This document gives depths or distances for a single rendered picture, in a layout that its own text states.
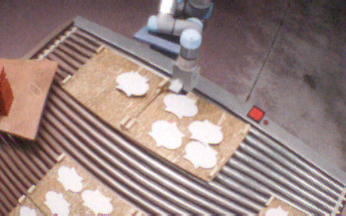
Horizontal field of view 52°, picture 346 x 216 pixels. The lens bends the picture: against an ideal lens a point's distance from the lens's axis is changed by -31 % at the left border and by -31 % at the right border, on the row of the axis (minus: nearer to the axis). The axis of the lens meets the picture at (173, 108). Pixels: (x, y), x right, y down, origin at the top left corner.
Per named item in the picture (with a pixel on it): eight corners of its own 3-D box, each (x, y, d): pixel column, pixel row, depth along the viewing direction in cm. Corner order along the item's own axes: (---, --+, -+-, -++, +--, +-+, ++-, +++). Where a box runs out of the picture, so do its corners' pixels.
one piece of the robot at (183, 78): (165, 63, 185) (161, 93, 197) (186, 74, 182) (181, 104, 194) (182, 47, 192) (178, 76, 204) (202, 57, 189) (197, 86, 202)
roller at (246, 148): (63, 38, 244) (63, 32, 241) (341, 205, 180) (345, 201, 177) (57, 43, 242) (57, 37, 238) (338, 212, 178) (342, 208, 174)
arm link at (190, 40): (203, 29, 182) (201, 42, 176) (200, 48, 190) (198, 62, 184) (182, 25, 182) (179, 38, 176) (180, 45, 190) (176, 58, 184)
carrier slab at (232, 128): (171, 84, 219) (172, 82, 218) (250, 129, 206) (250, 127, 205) (123, 134, 198) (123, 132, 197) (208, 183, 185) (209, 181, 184)
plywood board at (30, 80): (-2, 60, 208) (-3, 58, 207) (59, 63, 209) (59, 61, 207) (-29, 122, 175) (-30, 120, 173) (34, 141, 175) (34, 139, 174)
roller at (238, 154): (57, 43, 241) (57, 37, 238) (338, 212, 177) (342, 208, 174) (52, 47, 239) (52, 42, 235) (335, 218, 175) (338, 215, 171)
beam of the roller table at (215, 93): (77, 22, 259) (78, 15, 254) (356, 188, 191) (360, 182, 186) (68, 29, 254) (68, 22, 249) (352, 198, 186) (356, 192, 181)
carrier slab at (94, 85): (103, 49, 232) (103, 46, 231) (170, 84, 219) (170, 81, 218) (61, 88, 211) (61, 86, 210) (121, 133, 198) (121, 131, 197)
